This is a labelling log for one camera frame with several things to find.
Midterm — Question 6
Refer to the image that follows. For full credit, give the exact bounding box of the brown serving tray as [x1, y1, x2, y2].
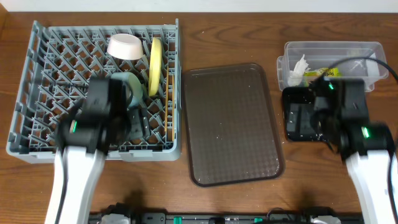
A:
[182, 63, 285, 187]

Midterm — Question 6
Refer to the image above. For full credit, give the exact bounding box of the wooden chopstick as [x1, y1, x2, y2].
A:
[172, 75, 175, 141]
[165, 66, 169, 134]

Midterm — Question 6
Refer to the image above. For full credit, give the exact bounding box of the black tray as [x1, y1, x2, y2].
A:
[282, 87, 343, 145]

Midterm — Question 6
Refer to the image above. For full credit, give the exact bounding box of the yellow plate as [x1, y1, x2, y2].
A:
[149, 38, 162, 97]

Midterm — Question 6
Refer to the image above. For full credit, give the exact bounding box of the pink bowl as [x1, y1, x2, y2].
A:
[107, 34, 144, 60]

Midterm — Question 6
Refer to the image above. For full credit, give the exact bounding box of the grey plastic dishwasher rack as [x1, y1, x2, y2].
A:
[6, 22, 182, 164]

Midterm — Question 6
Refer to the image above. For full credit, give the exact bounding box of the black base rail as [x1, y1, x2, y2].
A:
[88, 203, 364, 224]

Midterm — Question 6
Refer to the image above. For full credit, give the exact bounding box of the yellow green snack wrapper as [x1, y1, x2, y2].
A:
[303, 67, 342, 86]

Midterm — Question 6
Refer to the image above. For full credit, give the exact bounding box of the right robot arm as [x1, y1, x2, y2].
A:
[282, 77, 397, 223]

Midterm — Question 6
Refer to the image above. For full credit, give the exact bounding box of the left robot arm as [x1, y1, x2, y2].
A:
[45, 72, 150, 223]

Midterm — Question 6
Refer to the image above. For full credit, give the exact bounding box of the crumpled white tissue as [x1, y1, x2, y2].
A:
[287, 54, 309, 86]

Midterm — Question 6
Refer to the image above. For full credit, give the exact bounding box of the clear plastic waste bin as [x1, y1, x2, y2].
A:
[277, 41, 389, 92]

